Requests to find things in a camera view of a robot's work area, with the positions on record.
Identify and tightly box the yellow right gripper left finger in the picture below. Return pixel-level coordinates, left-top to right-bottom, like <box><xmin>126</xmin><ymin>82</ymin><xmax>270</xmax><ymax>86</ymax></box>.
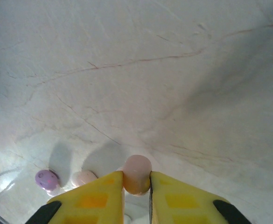
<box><xmin>28</xmin><ymin>171</ymin><xmax>126</xmax><ymax>224</ymax></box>

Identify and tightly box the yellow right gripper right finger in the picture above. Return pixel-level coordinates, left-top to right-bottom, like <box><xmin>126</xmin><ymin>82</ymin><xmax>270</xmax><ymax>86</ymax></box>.
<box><xmin>148</xmin><ymin>171</ymin><xmax>252</xmax><ymax>224</ymax></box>

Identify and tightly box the pink earbud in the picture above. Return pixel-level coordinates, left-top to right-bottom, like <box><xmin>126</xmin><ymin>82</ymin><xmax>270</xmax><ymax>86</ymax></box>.
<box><xmin>71</xmin><ymin>169</ymin><xmax>98</xmax><ymax>187</ymax></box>
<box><xmin>122</xmin><ymin>154</ymin><xmax>153</xmax><ymax>196</ymax></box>

